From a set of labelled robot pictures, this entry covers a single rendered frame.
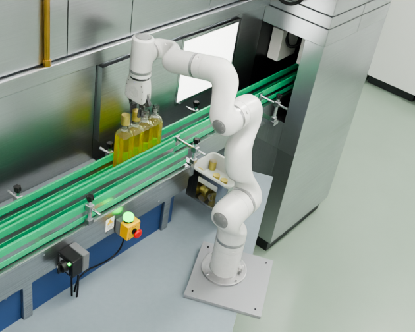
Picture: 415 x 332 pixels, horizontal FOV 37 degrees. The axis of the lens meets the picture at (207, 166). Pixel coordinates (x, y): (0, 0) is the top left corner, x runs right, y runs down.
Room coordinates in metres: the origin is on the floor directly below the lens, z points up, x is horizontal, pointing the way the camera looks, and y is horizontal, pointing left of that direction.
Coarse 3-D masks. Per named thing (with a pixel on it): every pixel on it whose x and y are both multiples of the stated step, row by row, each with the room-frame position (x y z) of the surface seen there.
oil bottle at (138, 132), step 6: (132, 126) 2.11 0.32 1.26; (138, 126) 2.12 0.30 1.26; (132, 132) 2.09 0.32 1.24; (138, 132) 2.10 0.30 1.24; (138, 138) 2.11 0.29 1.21; (132, 144) 2.09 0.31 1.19; (138, 144) 2.11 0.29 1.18; (132, 150) 2.09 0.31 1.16; (138, 150) 2.11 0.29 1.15; (132, 156) 2.09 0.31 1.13
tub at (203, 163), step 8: (200, 160) 2.33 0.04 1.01; (208, 160) 2.37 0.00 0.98; (224, 160) 2.37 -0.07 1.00; (208, 168) 2.37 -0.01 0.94; (216, 168) 2.38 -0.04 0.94; (224, 168) 2.36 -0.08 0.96; (208, 176) 2.22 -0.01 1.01; (224, 176) 2.34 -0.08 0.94; (224, 184) 2.17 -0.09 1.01; (232, 184) 2.18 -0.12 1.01
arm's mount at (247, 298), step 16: (256, 256) 2.01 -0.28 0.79; (192, 272) 1.85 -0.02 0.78; (256, 272) 1.92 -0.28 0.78; (192, 288) 1.77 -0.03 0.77; (208, 288) 1.79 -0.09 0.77; (224, 288) 1.80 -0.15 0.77; (240, 288) 1.82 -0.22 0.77; (256, 288) 1.83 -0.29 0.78; (224, 304) 1.72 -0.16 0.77; (240, 304) 1.73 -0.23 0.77; (256, 304) 1.75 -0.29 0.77
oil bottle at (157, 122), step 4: (152, 120) 2.20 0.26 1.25; (156, 120) 2.20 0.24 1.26; (160, 120) 2.21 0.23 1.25; (156, 124) 2.19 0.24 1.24; (160, 124) 2.21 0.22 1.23; (156, 128) 2.19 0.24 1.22; (160, 128) 2.22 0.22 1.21; (156, 132) 2.20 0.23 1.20; (160, 132) 2.22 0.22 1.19; (152, 136) 2.19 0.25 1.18; (156, 136) 2.20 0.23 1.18; (160, 136) 2.22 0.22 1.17; (152, 140) 2.19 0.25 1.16; (156, 140) 2.20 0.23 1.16; (160, 140) 2.22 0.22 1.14; (152, 144) 2.19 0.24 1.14; (156, 144) 2.20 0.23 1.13
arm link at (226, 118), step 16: (192, 64) 1.95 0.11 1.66; (208, 64) 1.93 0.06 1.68; (224, 64) 1.92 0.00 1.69; (208, 80) 1.92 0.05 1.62; (224, 80) 1.89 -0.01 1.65; (224, 96) 1.86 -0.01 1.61; (224, 112) 1.81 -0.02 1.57; (240, 112) 1.85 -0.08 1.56; (224, 128) 1.79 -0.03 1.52; (240, 128) 1.84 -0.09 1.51
